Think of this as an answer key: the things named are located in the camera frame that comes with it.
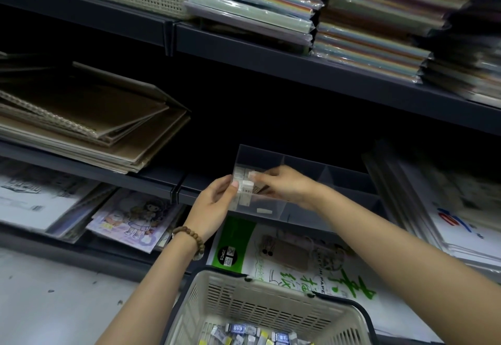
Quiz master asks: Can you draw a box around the person's left forearm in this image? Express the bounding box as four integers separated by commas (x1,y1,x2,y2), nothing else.
96,235,200,345

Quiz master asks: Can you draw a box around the beige plastic shopping basket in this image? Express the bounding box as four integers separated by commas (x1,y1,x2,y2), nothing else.
162,268,378,345

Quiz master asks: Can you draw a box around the clear plastic divided tray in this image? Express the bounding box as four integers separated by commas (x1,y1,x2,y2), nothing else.
228,144,392,232

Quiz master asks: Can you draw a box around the pile of mixed packaged erasers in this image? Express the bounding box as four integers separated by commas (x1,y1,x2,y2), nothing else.
197,322,316,345

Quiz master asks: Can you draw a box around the person's right hand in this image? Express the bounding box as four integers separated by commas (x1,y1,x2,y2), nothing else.
247,165,328,210

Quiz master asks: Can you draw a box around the wooden bead bracelet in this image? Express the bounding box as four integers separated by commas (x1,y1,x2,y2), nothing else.
171,226,206,260

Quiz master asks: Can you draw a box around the person's right forearm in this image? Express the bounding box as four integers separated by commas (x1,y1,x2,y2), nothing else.
313,188,501,345

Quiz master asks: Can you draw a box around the person's left hand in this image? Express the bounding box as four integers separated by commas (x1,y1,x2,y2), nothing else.
182,174,240,244

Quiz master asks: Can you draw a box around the purple cartoon cover book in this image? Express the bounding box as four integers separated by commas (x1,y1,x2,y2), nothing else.
86,188,185,254

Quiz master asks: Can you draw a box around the brown sketchbook stack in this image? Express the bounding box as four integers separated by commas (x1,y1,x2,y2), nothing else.
0,53,192,174

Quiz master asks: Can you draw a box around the spiral sketch pad stack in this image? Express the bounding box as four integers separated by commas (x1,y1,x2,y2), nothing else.
0,159,118,244

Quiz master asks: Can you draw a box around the dark metal shelf unit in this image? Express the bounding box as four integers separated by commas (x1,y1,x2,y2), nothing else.
0,0,501,341

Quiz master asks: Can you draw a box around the white poster paper stack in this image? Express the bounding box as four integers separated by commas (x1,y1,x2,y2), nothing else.
362,141,501,267

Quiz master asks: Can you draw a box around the white eraser bundle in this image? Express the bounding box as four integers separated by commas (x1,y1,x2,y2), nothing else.
236,178,256,210

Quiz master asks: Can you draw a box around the green and white paper pack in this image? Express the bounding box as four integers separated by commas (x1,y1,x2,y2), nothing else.
206,215,431,341

